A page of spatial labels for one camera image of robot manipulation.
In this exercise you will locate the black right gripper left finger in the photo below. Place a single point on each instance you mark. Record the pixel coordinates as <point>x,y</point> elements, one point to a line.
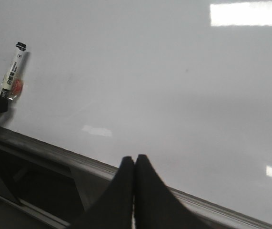
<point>113,209</point>

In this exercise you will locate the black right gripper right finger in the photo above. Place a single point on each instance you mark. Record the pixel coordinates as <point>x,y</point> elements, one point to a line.
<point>155,206</point>

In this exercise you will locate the grey whiteboard frame ledge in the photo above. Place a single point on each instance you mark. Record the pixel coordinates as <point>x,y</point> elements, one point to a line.
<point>27,148</point>

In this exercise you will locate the black whiteboard marker pen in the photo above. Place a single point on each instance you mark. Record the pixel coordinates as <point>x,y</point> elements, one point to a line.
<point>12,83</point>

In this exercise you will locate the white whiteboard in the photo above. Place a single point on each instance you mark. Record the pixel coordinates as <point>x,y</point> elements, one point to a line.
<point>186,82</point>

